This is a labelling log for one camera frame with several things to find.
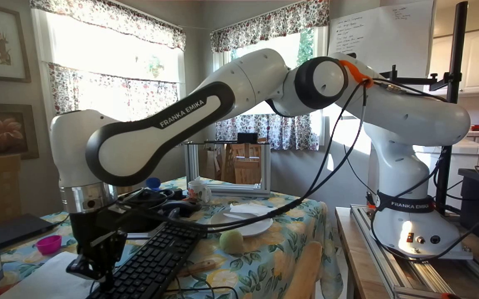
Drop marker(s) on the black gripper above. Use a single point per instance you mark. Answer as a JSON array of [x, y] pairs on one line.
[[101, 239]]

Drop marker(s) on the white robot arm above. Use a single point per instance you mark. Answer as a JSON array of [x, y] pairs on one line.
[[94, 152]]

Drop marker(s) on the black computer keyboard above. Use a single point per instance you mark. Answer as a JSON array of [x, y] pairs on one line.
[[151, 270]]

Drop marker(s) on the pink small bowl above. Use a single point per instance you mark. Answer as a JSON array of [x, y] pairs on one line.
[[49, 245]]

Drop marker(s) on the white open notebook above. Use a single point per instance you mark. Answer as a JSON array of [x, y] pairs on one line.
[[51, 282]]

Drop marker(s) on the dark blue tablet case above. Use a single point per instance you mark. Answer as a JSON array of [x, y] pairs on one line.
[[23, 229]]

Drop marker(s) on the small green ball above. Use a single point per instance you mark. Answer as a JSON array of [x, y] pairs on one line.
[[232, 244]]

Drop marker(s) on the floral window curtain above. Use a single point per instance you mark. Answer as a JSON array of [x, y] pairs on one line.
[[117, 97]]

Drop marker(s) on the white round plate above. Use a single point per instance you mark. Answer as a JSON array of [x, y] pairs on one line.
[[249, 212]]

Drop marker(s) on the framed flower picture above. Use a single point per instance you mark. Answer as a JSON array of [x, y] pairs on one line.
[[18, 132]]

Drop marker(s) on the floral yellow blue tablecloth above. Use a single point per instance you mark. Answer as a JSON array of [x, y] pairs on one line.
[[264, 272]]

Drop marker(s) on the floral curtain valance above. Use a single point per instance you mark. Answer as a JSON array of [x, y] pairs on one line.
[[280, 23]]

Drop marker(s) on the whiteboard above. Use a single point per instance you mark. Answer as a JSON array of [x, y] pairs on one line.
[[397, 36]]

